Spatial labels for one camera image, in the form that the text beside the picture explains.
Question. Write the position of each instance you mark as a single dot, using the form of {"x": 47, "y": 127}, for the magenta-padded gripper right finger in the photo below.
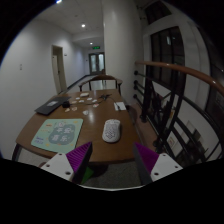
{"x": 163, "y": 166}

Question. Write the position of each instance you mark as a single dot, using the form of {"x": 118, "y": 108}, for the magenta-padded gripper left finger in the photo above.
{"x": 60, "y": 166}

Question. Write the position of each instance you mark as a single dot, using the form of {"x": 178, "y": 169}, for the white perforated computer mouse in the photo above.
{"x": 111, "y": 130}

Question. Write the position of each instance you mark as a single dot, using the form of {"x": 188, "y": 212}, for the green printed mouse pad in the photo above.
{"x": 57, "y": 135}

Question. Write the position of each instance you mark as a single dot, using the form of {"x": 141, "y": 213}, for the small pale card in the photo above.
{"x": 74, "y": 108}
{"x": 94, "y": 100}
{"x": 96, "y": 105}
{"x": 67, "y": 110}

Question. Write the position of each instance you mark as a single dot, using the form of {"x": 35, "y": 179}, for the closed dark laptop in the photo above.
{"x": 51, "y": 105}

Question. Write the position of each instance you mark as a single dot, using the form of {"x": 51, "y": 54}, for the small black round object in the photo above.
{"x": 66, "y": 104}

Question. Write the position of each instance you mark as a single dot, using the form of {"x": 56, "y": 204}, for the black railing with wooden handrail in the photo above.
{"x": 173, "y": 100}

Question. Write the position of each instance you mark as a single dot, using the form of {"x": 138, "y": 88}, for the white notepad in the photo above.
{"x": 122, "y": 106}

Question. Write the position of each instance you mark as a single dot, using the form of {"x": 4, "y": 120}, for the black pen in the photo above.
{"x": 117, "y": 106}

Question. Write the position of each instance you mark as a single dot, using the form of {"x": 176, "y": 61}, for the small white box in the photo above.
{"x": 84, "y": 94}

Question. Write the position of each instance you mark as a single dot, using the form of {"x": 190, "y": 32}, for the open side door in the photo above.
{"x": 55, "y": 70}

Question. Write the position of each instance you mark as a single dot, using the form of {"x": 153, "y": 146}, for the wooden chair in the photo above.
{"x": 101, "y": 78}

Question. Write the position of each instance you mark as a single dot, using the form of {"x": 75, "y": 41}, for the glass double door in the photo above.
{"x": 96, "y": 63}

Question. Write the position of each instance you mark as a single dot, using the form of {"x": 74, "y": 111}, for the dark framed window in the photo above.
{"x": 166, "y": 56}

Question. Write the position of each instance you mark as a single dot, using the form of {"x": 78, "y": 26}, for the green exit sign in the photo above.
{"x": 96, "y": 47}

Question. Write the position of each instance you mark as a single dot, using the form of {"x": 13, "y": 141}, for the round ceiling light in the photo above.
{"x": 83, "y": 25}

